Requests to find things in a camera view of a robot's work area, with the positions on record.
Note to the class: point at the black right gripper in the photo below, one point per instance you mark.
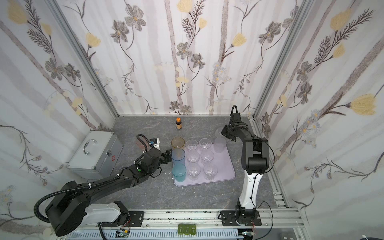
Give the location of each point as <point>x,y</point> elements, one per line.
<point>227,132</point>

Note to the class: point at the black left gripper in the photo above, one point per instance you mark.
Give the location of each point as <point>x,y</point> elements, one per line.
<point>166,155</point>

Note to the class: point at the blue plastic cup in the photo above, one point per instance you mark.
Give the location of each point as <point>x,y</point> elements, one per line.
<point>178,157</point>

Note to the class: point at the teal plastic cup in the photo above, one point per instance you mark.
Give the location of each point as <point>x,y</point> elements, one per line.
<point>179,172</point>

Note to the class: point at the frosted dimpled clear cup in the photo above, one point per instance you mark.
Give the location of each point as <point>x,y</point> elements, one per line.
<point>220,141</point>

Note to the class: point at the yellow plastic cup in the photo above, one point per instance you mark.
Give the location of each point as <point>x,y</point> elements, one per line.
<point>178,143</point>

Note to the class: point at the clear faceted glass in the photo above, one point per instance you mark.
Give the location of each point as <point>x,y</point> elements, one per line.
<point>205,144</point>
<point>193,156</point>
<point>193,171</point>
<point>207,156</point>
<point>210,171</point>
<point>192,145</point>

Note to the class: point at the pink plastic cup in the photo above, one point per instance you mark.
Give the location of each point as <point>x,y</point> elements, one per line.
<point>142,144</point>

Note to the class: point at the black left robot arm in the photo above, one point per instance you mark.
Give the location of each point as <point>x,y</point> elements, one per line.
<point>65,210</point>

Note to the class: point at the lilac plastic tray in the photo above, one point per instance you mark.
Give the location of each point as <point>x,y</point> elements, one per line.
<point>221,160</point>

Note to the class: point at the brown bottle orange cap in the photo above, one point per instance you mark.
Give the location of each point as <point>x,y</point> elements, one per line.
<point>179,124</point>

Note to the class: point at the green connector block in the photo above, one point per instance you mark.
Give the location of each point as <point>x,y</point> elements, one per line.
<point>187,229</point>

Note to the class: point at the silver metal case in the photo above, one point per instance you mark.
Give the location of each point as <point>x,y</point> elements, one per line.
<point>97,156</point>

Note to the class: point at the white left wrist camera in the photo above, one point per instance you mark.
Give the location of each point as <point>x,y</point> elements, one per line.
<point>154,143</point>

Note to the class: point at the aluminium rail frame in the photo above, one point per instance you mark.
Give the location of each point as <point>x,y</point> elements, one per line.
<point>268,224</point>

